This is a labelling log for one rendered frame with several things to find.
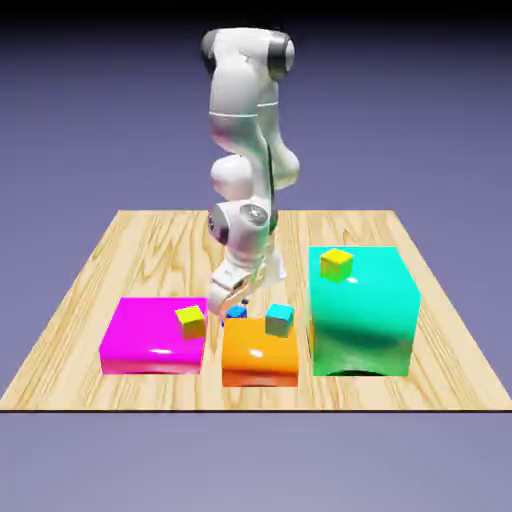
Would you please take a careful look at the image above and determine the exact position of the large green box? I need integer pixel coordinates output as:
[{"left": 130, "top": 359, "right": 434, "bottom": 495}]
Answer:
[{"left": 306, "top": 245, "right": 422, "bottom": 378}]

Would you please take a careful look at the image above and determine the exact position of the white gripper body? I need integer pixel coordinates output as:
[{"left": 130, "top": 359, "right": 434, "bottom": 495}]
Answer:
[{"left": 207, "top": 264, "right": 257, "bottom": 318}]

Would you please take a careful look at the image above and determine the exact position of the large orange box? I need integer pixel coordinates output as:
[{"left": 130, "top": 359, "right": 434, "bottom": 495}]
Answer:
[{"left": 221, "top": 317, "right": 300, "bottom": 388}]

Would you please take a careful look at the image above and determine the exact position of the large magenta box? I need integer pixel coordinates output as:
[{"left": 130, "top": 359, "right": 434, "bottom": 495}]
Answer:
[{"left": 98, "top": 296, "right": 209, "bottom": 376}]

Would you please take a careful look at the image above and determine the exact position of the small cyan cube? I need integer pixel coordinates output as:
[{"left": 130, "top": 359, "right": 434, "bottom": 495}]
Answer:
[{"left": 264, "top": 303, "right": 296, "bottom": 339}]

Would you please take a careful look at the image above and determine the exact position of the small yellow cube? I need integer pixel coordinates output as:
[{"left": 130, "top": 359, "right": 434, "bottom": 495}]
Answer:
[
  {"left": 319, "top": 247, "right": 355, "bottom": 284},
  {"left": 174, "top": 304, "right": 208, "bottom": 342}
]

